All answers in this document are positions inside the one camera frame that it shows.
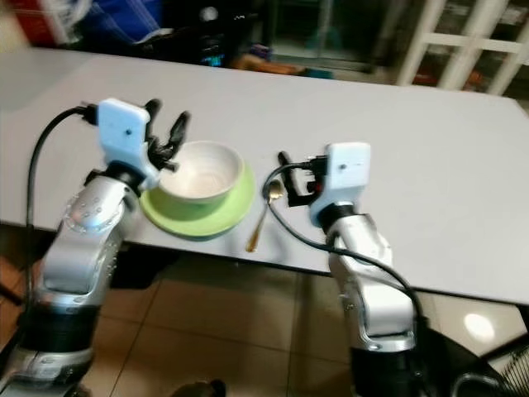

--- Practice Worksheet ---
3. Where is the white ceramic bowl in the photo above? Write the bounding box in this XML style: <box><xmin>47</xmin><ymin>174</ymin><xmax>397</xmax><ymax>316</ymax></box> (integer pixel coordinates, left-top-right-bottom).
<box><xmin>157</xmin><ymin>140</ymin><xmax>245</xmax><ymax>204</ymax></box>

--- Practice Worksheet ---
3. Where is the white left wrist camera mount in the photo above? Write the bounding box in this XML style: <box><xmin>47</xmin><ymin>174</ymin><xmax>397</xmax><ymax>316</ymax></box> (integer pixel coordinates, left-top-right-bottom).
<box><xmin>96</xmin><ymin>98</ymin><xmax>153</xmax><ymax>179</ymax></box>

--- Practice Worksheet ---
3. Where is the red cardboard box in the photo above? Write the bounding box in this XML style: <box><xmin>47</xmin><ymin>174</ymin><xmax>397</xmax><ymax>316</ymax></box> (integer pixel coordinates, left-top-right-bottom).
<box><xmin>7</xmin><ymin>0</ymin><xmax>60</xmax><ymax>44</ymax></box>

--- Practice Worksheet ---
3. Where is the orange object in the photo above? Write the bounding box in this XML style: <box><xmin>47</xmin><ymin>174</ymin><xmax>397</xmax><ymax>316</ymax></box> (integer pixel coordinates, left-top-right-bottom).
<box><xmin>230</xmin><ymin>50</ymin><xmax>294</xmax><ymax>74</ymax></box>

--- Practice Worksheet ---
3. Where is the blue bag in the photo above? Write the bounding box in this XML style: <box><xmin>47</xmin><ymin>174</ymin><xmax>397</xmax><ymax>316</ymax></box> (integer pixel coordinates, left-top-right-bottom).
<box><xmin>79</xmin><ymin>0</ymin><xmax>170</xmax><ymax>49</ymax></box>

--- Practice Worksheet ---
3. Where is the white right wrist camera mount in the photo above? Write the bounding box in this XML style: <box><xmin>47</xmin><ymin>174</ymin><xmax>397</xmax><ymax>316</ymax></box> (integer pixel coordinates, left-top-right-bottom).
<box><xmin>309</xmin><ymin>142</ymin><xmax>372</xmax><ymax>229</ymax></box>

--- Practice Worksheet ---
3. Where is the gold metal spoon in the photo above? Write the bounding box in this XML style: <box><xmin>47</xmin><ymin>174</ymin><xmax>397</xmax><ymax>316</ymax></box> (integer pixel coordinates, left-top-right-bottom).
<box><xmin>245</xmin><ymin>180</ymin><xmax>285</xmax><ymax>254</ymax></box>

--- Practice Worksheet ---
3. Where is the white window frame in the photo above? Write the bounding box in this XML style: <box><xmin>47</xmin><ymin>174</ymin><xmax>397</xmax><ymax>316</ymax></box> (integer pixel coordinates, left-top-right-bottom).
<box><xmin>395</xmin><ymin>0</ymin><xmax>529</xmax><ymax>97</ymax></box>

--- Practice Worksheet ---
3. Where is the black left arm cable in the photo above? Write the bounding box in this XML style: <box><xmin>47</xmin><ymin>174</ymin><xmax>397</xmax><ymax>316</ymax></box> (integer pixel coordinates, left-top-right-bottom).
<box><xmin>25</xmin><ymin>104</ymin><xmax>100</xmax><ymax>265</ymax></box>

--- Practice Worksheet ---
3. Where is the green round plate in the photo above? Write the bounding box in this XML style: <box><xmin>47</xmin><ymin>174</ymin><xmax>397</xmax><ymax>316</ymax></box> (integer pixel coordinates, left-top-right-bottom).
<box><xmin>140</xmin><ymin>160</ymin><xmax>256</xmax><ymax>242</ymax></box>

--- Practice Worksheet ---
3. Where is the black device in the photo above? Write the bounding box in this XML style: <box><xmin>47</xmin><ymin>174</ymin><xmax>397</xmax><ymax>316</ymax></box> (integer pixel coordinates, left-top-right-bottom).
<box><xmin>172</xmin><ymin>0</ymin><xmax>253</xmax><ymax>69</ymax></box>

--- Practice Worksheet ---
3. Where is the black metal chair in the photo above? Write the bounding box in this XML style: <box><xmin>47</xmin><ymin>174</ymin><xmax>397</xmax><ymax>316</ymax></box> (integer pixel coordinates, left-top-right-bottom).
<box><xmin>445</xmin><ymin>329</ymin><xmax>529</xmax><ymax>397</ymax></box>

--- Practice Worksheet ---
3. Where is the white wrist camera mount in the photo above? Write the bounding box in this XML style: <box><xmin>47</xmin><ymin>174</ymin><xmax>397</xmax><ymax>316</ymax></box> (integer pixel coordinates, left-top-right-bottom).
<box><xmin>309</xmin><ymin>142</ymin><xmax>372</xmax><ymax>229</ymax></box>
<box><xmin>96</xmin><ymin>98</ymin><xmax>153</xmax><ymax>179</ymax></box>

